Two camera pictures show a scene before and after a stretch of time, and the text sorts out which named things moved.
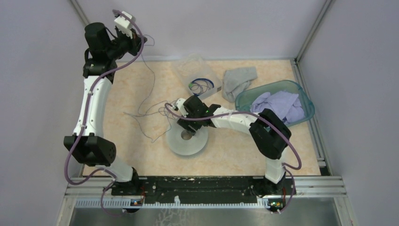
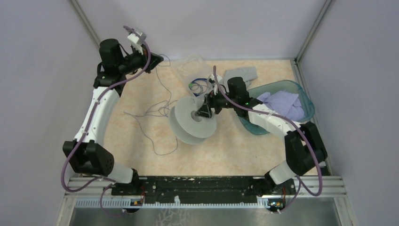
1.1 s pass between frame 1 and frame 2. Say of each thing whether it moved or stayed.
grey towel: stayed
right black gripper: moved
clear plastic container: stayed
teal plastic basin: stayed
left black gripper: moved
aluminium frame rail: stayed
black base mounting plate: stayed
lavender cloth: stayed
